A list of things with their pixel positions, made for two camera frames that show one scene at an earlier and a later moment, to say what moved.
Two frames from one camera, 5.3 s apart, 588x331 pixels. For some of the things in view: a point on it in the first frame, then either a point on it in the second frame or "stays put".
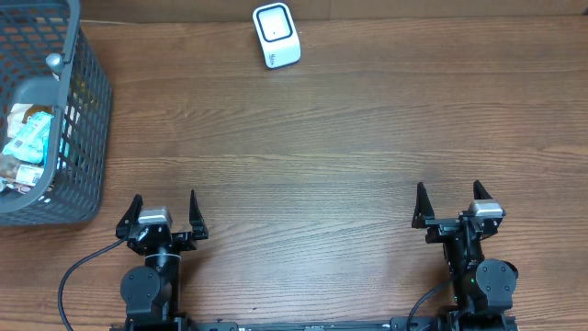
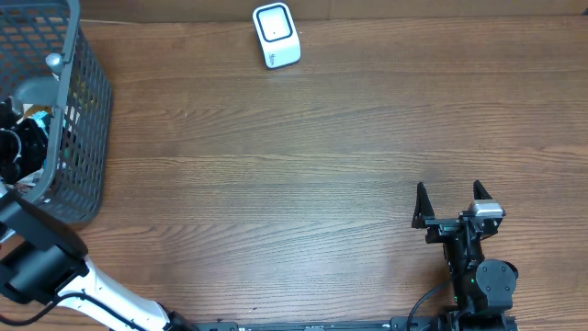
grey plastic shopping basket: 48,60 stays put
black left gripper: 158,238 -> 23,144
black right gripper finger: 480,191 stays put
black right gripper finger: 424,209 stays put
